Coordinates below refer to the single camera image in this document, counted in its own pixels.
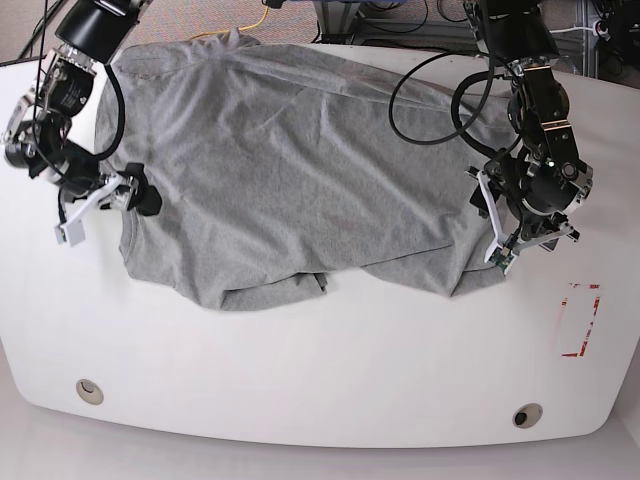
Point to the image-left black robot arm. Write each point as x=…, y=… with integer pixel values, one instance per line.
x=36, y=137

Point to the right table grommet hole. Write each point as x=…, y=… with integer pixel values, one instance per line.
x=527, y=416

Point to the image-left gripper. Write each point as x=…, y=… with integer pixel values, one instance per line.
x=123, y=190

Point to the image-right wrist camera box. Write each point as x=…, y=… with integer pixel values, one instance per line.
x=503, y=258

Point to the aluminium frame stand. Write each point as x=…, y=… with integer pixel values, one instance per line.
x=440, y=25

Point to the table grommet hole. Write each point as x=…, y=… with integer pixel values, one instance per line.
x=89, y=392
x=527, y=416

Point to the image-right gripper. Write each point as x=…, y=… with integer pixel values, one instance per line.
x=528, y=202

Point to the left table grommet hole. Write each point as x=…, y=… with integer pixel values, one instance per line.
x=89, y=392

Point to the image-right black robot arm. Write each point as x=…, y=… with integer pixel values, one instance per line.
x=519, y=48

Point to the grey t-shirt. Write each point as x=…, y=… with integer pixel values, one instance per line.
x=279, y=164

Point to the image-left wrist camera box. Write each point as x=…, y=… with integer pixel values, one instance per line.
x=71, y=233

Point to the red tape rectangle marking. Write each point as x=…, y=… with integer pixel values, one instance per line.
x=578, y=313

